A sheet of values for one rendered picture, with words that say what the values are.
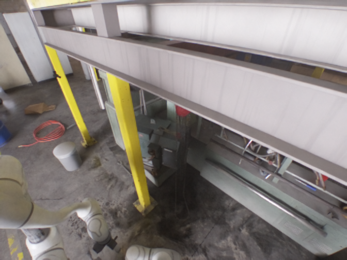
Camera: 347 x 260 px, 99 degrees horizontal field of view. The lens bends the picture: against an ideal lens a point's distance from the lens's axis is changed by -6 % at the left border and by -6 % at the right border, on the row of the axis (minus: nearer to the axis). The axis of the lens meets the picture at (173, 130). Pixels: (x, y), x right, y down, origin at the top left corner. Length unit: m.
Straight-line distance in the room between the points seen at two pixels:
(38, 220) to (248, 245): 1.94
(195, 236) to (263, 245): 0.74
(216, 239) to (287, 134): 1.75
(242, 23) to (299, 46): 0.28
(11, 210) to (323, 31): 1.31
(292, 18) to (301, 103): 0.48
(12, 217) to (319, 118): 0.99
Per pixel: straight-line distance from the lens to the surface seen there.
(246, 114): 0.57
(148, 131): 1.84
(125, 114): 1.18
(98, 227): 1.11
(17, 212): 0.81
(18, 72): 7.08
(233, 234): 2.22
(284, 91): 0.51
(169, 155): 1.85
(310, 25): 0.91
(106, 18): 1.01
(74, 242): 2.36
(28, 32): 6.89
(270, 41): 0.94
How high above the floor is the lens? 2.02
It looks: 38 degrees down
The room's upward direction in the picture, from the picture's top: straight up
